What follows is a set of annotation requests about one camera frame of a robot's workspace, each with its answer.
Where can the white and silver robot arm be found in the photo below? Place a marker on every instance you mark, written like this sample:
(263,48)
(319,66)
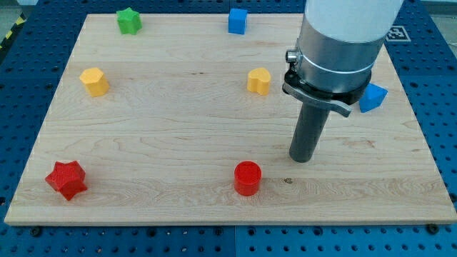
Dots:
(338,44)

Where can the yellow heart block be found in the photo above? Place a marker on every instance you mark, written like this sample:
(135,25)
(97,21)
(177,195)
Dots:
(259,80)

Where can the light wooden board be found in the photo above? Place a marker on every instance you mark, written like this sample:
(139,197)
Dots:
(160,147)

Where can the red cylinder block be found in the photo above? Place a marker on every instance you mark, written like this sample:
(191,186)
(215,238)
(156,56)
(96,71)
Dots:
(247,177)

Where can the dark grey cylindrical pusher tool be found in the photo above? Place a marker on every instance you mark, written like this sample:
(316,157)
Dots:
(309,127)

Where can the blue cube block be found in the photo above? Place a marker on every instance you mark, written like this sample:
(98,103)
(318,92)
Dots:
(237,21)

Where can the yellow hexagon block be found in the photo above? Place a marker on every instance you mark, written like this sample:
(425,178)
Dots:
(94,82)

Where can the green star block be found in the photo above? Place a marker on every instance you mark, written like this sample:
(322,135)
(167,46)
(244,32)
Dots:
(129,21)

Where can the blue triangle block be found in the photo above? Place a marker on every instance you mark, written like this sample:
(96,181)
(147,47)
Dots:
(372,98)

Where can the red star block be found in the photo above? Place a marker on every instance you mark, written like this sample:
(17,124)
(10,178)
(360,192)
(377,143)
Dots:
(67,179)

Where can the black and white fiducial marker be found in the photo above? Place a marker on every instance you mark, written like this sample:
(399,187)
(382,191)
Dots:
(397,34)

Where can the yellow and black hazard tape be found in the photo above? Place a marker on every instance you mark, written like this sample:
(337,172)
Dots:
(13,32)

